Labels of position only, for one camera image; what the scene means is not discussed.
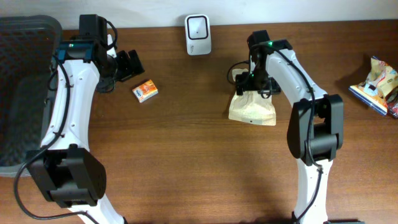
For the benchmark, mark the red black snack packet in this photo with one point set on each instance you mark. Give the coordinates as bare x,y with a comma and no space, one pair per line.
392,104

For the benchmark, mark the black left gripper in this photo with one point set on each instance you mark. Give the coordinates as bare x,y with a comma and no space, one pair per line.
128,69

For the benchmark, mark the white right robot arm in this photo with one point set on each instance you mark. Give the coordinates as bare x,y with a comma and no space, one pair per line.
315,131

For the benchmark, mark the beige brown snack pouch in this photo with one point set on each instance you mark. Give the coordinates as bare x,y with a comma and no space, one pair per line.
252,108

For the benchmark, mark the yellow chip bag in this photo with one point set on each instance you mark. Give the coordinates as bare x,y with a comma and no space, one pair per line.
377,87

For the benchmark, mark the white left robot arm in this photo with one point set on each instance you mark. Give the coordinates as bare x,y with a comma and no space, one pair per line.
64,169

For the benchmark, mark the grey plastic basket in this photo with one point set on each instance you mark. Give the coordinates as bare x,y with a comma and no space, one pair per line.
27,46

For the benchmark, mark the small orange box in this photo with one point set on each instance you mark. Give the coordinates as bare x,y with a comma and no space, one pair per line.
145,91

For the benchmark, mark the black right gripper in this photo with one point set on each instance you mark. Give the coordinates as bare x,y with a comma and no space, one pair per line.
244,83

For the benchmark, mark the white barcode scanner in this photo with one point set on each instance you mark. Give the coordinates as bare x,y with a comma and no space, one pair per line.
198,34

